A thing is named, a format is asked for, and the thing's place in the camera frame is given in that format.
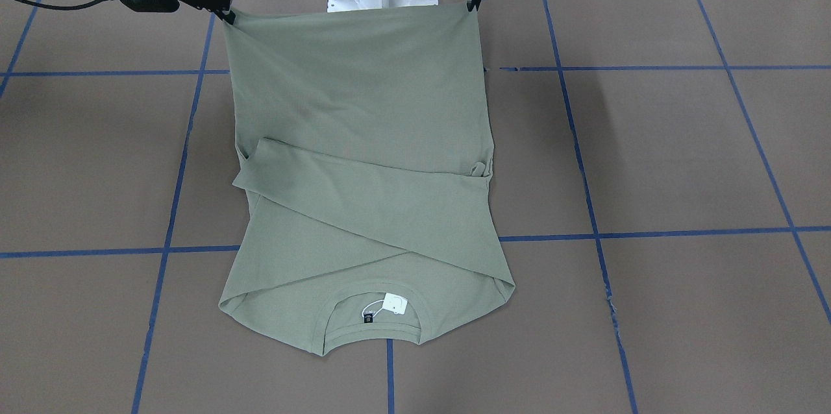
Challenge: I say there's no olive green long-sleeve shirt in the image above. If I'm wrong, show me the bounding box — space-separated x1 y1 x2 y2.
217 3 515 357

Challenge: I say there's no white clothing tag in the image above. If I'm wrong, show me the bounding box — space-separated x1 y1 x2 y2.
382 293 408 315

